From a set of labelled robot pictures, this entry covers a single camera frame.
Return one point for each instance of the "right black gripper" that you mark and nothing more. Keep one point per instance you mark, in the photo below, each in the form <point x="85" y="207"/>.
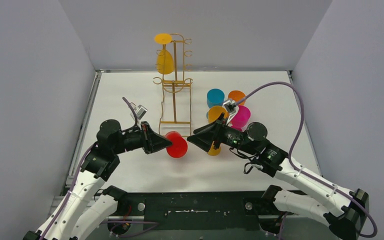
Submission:
<point x="205" y="138"/>

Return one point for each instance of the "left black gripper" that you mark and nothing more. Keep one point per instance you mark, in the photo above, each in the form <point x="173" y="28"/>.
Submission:
<point x="146" y="137"/>

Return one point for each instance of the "yellow wine glass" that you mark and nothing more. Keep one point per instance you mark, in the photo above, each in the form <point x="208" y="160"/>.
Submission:
<point x="215" y="112"/>
<point x="164" y="61"/>
<point x="214" y="152"/>

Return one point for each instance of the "red plastic wine glass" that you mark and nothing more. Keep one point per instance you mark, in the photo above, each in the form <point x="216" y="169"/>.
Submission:
<point x="179" y="146"/>

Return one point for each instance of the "magenta plastic wine glass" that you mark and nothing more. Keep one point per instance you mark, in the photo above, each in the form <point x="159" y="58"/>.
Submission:
<point x="241" y="119"/>

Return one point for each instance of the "blue plastic wine glass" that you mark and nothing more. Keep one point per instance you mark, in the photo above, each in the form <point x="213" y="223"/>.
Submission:
<point x="215" y="97"/>

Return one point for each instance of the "gold wire glass rack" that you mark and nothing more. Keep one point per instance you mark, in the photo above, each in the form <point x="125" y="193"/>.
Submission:
<point x="176" y="88"/>

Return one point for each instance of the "orange plastic wine glass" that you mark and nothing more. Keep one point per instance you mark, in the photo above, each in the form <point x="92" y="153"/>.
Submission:
<point x="238" y="96"/>

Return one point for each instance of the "yellow back wine glass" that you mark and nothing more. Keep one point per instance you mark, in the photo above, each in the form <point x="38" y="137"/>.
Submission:
<point x="164" y="61"/>

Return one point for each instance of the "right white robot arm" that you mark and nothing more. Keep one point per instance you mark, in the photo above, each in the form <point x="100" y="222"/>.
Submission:
<point x="342" y="210"/>

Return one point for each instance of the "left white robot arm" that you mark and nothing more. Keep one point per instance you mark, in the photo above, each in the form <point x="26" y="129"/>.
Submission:
<point x="73" y="219"/>

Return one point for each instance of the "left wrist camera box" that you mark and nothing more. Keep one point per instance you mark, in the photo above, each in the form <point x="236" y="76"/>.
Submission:
<point x="139" y="112"/>

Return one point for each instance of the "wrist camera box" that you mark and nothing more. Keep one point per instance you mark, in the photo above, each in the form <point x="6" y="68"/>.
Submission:
<point x="232" y="109"/>
<point x="139" y="112"/>

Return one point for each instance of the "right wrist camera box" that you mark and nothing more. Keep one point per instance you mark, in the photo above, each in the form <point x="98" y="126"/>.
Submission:
<point x="232" y="109"/>

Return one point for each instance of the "black base frame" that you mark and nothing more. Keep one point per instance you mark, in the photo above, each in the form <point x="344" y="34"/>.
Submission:
<point x="192" y="211"/>

